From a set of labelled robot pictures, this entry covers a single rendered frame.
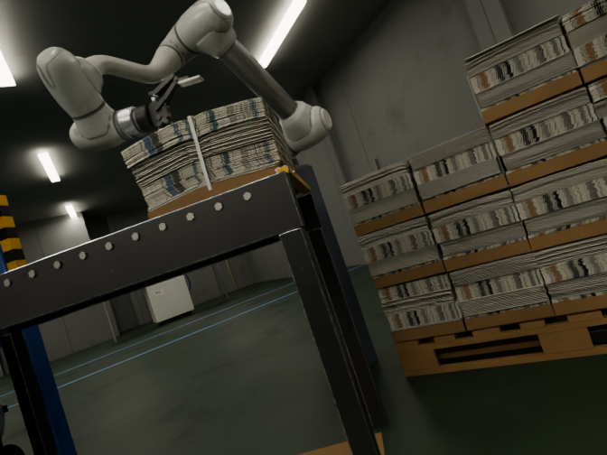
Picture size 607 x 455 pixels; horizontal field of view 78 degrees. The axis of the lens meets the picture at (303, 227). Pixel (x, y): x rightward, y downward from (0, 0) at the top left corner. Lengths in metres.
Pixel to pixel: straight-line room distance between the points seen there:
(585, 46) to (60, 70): 1.50
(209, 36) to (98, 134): 0.57
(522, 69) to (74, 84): 1.35
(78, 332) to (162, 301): 2.38
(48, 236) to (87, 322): 2.15
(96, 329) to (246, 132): 9.38
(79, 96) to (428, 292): 1.32
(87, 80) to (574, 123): 1.45
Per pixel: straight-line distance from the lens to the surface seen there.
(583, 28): 1.55
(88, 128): 1.27
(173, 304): 8.58
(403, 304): 1.59
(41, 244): 10.39
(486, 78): 1.51
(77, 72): 1.23
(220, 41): 1.58
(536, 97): 1.49
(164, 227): 0.85
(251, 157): 0.95
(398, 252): 1.53
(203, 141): 1.00
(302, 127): 1.74
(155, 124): 1.23
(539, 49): 1.53
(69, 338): 10.22
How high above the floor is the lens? 0.64
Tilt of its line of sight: 3 degrees up
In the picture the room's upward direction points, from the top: 19 degrees counter-clockwise
